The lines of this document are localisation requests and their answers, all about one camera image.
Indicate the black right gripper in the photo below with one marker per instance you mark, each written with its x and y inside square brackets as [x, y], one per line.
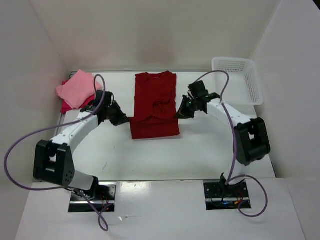
[181, 113]

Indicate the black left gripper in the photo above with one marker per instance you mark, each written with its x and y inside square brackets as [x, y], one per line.
[125, 119]

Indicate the dark red t shirt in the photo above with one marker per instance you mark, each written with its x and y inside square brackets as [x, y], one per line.
[154, 106]

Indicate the light pink t shirt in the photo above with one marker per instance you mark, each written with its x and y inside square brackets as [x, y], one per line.
[79, 75]

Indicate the magenta t shirt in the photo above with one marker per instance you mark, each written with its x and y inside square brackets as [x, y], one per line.
[78, 94]

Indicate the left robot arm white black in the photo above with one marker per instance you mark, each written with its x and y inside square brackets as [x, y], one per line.
[53, 162]

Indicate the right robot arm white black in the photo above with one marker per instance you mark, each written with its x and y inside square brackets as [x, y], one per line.
[250, 137]

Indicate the white plastic laundry basket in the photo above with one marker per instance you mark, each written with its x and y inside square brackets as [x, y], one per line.
[240, 79]

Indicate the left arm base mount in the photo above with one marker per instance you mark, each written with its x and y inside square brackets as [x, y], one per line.
[104, 199]

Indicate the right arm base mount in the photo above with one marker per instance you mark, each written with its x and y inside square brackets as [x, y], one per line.
[216, 199]

